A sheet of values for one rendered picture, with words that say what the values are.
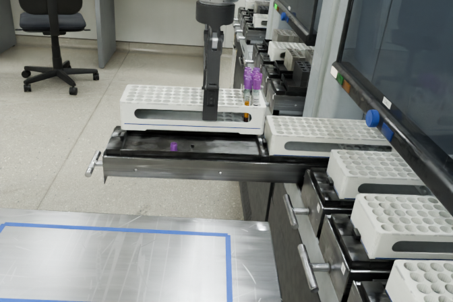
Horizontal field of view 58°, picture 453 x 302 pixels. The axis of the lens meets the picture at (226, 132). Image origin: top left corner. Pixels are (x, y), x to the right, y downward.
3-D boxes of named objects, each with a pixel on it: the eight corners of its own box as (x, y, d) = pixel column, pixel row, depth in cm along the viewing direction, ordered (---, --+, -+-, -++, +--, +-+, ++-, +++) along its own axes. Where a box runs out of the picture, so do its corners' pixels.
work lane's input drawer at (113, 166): (387, 164, 106) (396, 133, 102) (411, 196, 93) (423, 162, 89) (97, 152, 100) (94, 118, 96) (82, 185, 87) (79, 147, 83)
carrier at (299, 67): (306, 91, 125) (309, 72, 122) (299, 90, 125) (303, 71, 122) (298, 78, 135) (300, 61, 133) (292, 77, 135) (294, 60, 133)
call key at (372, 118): (370, 123, 71) (374, 106, 70) (377, 130, 69) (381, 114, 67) (363, 122, 71) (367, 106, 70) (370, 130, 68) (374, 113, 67)
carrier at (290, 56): (296, 75, 139) (298, 57, 136) (290, 74, 138) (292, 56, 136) (288, 64, 149) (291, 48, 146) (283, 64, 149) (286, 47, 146)
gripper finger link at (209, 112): (218, 87, 82) (219, 88, 81) (216, 119, 85) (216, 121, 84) (203, 86, 81) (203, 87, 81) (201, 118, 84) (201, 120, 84)
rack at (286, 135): (383, 144, 101) (389, 121, 98) (400, 165, 92) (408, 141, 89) (262, 138, 98) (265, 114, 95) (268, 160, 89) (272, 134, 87)
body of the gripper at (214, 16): (196, -4, 82) (194, 42, 86) (195, 3, 75) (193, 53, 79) (233, -2, 83) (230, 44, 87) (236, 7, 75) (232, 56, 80)
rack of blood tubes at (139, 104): (257, 114, 96) (260, 89, 93) (263, 134, 87) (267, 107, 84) (128, 110, 93) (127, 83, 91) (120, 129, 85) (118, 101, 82)
